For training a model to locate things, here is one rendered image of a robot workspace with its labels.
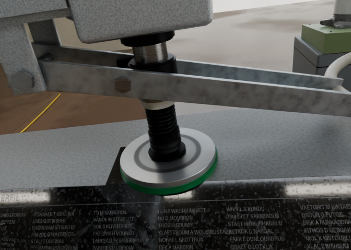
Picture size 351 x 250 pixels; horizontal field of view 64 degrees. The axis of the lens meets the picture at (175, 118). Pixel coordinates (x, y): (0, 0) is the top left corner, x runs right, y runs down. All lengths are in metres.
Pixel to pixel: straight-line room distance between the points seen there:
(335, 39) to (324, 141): 0.79
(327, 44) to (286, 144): 0.81
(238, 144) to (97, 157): 0.34
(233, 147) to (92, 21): 0.42
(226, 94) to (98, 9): 0.26
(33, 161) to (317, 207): 0.66
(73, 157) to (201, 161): 0.33
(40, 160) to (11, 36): 0.40
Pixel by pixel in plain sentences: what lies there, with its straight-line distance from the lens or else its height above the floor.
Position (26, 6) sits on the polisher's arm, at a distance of 0.45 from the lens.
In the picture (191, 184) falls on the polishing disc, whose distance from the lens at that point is 0.56.
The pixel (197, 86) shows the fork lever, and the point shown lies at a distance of 0.51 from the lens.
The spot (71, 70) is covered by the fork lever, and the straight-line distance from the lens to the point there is 0.50.
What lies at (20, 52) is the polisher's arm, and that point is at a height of 1.13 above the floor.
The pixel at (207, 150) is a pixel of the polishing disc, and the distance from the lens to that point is 0.62.
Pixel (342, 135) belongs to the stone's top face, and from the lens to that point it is 0.75.
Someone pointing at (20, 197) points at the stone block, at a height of 0.81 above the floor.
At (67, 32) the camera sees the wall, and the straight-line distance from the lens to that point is 6.12.
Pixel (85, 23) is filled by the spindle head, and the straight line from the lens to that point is 0.43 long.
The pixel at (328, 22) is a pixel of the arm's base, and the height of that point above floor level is 0.90.
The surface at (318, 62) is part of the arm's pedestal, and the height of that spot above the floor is 0.76.
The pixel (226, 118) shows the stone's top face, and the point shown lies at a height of 0.83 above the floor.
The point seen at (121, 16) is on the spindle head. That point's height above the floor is 1.16.
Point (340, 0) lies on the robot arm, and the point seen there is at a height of 0.99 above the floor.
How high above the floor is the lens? 1.20
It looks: 27 degrees down
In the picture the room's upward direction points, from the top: 8 degrees counter-clockwise
